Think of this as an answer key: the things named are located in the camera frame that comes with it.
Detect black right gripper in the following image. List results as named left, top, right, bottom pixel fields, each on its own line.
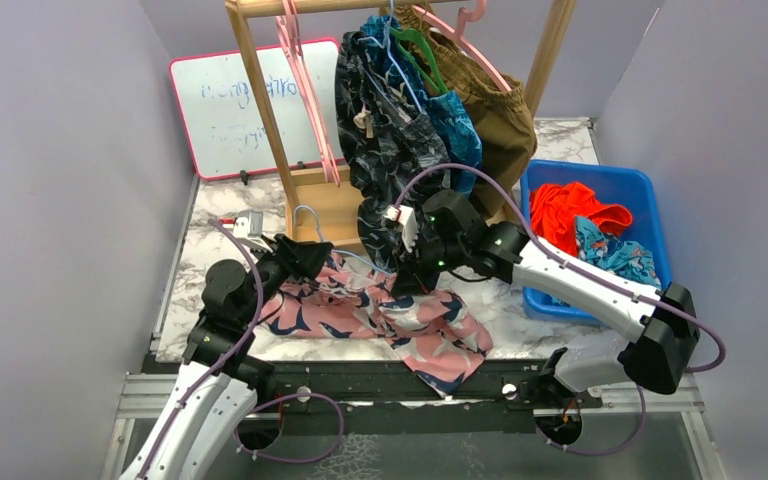
left=391, top=231, right=468, bottom=297

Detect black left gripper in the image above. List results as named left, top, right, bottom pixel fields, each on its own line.
left=240, top=233, right=334, bottom=324

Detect light blue wire hanger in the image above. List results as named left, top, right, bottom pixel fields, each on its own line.
left=292, top=204, right=392, bottom=275

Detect pink patterned shorts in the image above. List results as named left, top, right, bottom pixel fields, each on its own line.
left=260, top=253, right=494, bottom=397

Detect orange mesh shorts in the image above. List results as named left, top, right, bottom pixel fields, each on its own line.
left=529, top=182, right=633, bottom=256

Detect light blue shark shorts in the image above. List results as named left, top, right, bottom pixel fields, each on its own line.
left=573, top=216, right=662, bottom=288

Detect pink plastic hanger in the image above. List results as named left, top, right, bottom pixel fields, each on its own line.
left=275, top=0, right=342, bottom=188

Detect thin pink wire hanger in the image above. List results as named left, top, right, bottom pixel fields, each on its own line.
left=281, top=0, right=332, bottom=167

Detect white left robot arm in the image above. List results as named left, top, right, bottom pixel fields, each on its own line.
left=120, top=234, right=333, bottom=479

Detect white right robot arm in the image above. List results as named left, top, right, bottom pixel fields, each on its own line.
left=382, top=190, right=700, bottom=407

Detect dark blue patterned shorts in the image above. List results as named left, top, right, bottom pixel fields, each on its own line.
left=361, top=16, right=482, bottom=168

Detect khaki brown shorts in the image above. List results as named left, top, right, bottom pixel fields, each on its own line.
left=395, top=6, right=537, bottom=191

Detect pink hanger under khaki shorts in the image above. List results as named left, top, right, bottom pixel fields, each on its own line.
left=413, top=0, right=512, bottom=92

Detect green hanger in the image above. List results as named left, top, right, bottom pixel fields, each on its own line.
left=390, top=27, right=449, bottom=95

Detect wooden clothes rack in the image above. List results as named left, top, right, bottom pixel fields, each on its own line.
left=225, top=1, right=578, bottom=253

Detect pink framed whiteboard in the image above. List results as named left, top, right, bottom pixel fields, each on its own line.
left=169, top=45, right=320, bottom=180

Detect blue plastic bin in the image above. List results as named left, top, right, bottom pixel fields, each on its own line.
left=520, top=159, right=681, bottom=328

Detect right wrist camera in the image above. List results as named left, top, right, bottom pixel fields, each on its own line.
left=384, top=205, right=418, bottom=253

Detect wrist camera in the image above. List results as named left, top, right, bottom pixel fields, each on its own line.
left=384, top=205, right=418, bottom=253
left=232, top=211, right=266, bottom=249

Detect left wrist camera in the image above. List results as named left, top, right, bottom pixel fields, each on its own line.
left=232, top=211, right=266, bottom=249

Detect black metal base rail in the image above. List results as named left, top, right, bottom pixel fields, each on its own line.
left=115, top=357, right=707, bottom=439

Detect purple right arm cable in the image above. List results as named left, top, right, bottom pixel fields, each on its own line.
left=393, top=162, right=728, bottom=458

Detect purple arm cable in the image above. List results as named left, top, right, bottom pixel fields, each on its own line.
left=393, top=162, right=728, bottom=458
left=135, top=218, right=346, bottom=478

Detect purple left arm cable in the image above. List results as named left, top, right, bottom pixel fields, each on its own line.
left=135, top=218, right=346, bottom=478

